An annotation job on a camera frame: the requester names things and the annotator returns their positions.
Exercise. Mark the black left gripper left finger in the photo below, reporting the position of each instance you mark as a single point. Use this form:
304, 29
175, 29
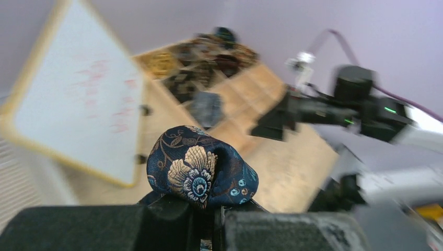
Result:
128, 227

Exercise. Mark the grey rolled tie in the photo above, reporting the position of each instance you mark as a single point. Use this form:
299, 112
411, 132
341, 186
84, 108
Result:
207, 109

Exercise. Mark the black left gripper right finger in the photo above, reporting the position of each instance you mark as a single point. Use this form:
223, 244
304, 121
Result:
249, 226

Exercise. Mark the navy floral patterned tie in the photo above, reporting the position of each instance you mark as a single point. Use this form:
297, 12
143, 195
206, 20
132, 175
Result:
209, 174

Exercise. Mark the wooden compartment tray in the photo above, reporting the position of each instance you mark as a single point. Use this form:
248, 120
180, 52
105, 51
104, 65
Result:
290, 172

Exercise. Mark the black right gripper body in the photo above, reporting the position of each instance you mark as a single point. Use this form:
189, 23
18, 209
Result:
294, 108

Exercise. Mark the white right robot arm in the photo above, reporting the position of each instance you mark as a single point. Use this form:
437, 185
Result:
404, 207

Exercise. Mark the yellow rolled tie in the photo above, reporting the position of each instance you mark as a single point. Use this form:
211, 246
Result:
161, 64

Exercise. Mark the white board with yellow frame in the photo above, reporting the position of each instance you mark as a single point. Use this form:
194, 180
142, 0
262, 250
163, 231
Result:
79, 96

